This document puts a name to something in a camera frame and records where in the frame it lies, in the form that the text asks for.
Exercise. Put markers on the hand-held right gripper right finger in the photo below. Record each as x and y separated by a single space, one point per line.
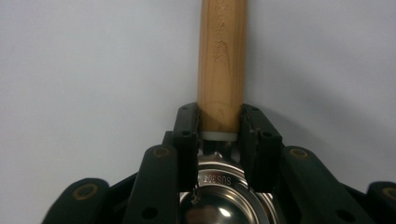
264 161

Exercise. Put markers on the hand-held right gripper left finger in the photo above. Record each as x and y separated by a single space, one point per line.
183 161

